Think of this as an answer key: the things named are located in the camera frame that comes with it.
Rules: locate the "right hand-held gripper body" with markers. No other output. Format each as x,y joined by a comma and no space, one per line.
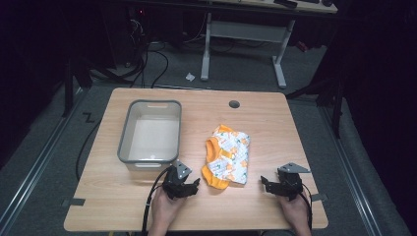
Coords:
288,185

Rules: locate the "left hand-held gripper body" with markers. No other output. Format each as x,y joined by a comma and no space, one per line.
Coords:
175,185

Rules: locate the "orange and white patterned garment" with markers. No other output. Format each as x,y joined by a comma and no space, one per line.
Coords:
229,157

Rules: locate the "white plastic bin grey rim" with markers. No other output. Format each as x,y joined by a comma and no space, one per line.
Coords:
152,139

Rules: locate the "person's left hand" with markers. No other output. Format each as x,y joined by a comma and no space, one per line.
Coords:
164,209

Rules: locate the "person's right hand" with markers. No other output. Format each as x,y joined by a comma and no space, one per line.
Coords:
296,211

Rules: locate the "grey tape piece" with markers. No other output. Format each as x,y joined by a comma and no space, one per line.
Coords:
319,197
74,202

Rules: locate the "black metal stand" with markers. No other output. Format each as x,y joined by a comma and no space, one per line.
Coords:
68,91
337,108

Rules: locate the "crumpled white paper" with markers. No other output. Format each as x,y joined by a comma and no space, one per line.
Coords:
190,77

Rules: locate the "small red object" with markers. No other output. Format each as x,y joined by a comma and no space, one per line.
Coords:
302,46

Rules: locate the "black computer mouse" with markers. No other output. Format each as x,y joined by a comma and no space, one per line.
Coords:
327,2

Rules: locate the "metal floor rail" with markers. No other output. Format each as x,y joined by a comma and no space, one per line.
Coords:
36,165
352,177

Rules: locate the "desk with white metal frame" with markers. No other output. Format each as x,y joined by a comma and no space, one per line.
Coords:
246,31

